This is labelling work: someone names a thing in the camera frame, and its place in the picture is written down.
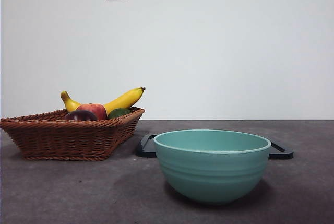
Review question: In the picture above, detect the brown wicker basket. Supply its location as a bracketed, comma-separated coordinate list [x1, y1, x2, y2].
[0, 107, 146, 161]

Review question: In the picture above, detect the dark red plum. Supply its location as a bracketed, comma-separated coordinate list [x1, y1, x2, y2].
[64, 109, 98, 121]

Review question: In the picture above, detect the green round fruit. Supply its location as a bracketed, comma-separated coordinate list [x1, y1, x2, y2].
[108, 107, 132, 119]

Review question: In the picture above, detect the red-orange peach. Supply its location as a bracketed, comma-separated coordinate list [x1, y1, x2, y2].
[76, 103, 108, 120]

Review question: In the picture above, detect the dark rectangular tray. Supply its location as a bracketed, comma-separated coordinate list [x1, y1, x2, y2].
[135, 134, 295, 160]

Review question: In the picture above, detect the teal ribbed bowl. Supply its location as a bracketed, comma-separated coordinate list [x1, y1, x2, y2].
[153, 129, 272, 206]

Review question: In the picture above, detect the yellow banana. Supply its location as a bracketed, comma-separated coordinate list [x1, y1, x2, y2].
[60, 86, 146, 116]

